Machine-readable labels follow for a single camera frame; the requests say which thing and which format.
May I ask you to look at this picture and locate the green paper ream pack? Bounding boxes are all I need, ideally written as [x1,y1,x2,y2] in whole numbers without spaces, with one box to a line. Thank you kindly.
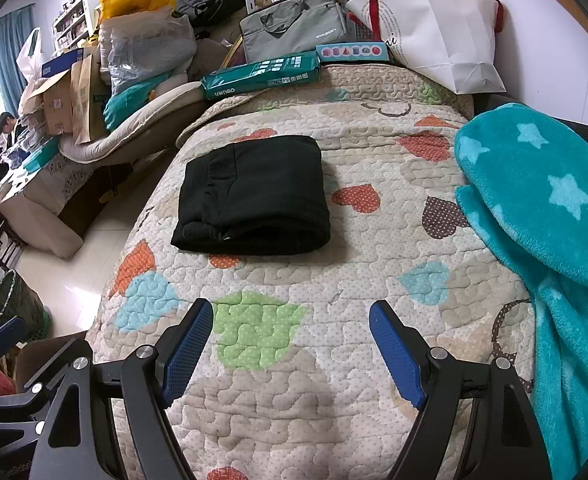
[200,52,321,101]

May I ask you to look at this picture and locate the blue box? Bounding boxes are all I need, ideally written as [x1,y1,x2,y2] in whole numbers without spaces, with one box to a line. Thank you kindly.
[40,49,86,78]

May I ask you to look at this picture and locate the white plastic bag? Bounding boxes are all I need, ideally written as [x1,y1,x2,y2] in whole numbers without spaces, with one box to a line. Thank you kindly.
[16,27,45,87]

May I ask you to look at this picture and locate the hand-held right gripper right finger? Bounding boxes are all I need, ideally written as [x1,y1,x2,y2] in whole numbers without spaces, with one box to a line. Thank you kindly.
[369,300,555,480]

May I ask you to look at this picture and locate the grey laptop bag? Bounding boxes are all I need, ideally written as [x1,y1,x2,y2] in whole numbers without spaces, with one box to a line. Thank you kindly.
[239,0,350,63]

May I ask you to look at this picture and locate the teal curtain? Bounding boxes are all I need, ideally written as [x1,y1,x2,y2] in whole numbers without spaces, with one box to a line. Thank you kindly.
[0,5,37,107]

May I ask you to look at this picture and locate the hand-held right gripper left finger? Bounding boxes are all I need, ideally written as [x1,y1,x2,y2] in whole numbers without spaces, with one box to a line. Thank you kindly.
[28,298,215,480]

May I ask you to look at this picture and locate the green mesh bin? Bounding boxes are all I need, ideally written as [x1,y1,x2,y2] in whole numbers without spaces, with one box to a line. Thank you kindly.
[0,270,53,345]

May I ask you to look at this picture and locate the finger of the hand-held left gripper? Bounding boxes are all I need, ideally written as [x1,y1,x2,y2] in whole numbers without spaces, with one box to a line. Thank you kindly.
[0,382,46,437]
[0,316,28,377]

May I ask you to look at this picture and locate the teal box with shapes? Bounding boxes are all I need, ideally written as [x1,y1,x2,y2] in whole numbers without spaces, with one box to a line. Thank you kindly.
[315,41,391,63]

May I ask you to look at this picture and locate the beige folded comforter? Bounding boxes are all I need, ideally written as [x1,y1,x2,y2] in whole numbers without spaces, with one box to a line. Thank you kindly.
[59,80,210,163]

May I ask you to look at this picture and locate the clear plastic bag of clothes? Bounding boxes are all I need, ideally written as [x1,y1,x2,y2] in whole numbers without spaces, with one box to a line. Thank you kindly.
[98,7,198,96]

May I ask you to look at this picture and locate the beige quilted heart bedspread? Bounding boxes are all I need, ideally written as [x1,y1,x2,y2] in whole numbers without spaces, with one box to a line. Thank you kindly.
[86,57,537,480]

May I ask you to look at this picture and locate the black pants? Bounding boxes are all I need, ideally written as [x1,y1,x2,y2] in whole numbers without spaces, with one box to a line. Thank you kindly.
[170,135,332,257]

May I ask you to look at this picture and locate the teal star fleece blanket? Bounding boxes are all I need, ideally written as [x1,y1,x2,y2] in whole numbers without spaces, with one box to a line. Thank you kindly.
[454,103,588,480]

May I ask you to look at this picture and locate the teal patterned pack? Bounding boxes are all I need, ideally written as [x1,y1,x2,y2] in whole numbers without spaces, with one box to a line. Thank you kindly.
[103,72,176,133]

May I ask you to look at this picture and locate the white paper bag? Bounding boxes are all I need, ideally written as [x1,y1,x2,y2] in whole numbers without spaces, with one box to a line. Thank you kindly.
[345,0,507,95]

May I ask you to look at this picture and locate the white wall shelf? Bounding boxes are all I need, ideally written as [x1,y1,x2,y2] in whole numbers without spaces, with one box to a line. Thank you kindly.
[53,0,101,54]

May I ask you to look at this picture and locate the teal and white pack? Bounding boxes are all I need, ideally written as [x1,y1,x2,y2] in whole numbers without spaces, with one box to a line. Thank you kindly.
[23,139,61,172]

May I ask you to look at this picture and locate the brown cardboard box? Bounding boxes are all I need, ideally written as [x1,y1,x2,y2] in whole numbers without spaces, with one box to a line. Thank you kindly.
[21,55,107,143]

